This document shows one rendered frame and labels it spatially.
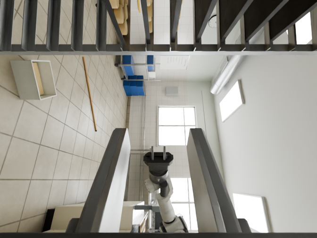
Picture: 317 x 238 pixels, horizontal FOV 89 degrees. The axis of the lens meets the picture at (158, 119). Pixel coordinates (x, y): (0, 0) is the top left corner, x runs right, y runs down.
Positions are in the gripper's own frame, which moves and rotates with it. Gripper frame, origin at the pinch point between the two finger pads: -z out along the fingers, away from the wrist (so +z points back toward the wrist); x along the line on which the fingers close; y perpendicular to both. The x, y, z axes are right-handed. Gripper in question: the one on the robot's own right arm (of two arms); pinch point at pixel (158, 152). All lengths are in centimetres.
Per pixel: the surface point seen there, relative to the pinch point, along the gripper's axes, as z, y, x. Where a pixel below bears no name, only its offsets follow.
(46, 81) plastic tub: 14, -88, -98
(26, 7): -46, -31, -49
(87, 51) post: -33.1, -21.8, -27.0
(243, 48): -34, -20, 31
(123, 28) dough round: -41.4, -19.3, -11.6
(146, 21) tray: -44.0, -13.9, -3.5
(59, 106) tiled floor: 50, -102, -108
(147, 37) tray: -38.6, -19.3, -3.6
